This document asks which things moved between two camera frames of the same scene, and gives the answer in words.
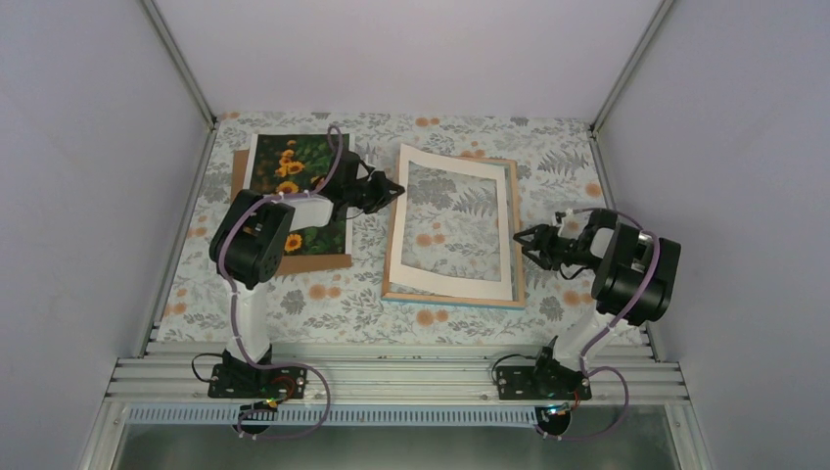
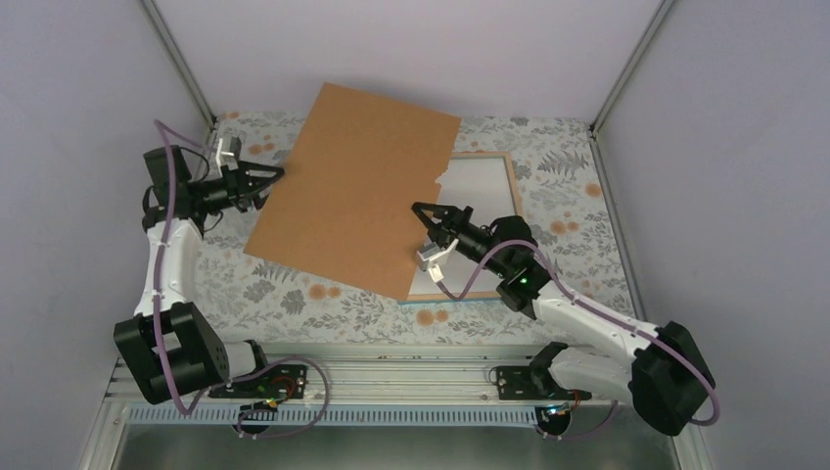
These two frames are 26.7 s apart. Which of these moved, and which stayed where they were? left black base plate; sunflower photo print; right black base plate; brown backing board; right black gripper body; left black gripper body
Moved: left black gripper body; right black gripper body; sunflower photo print; brown backing board
Stayed: left black base plate; right black base plate
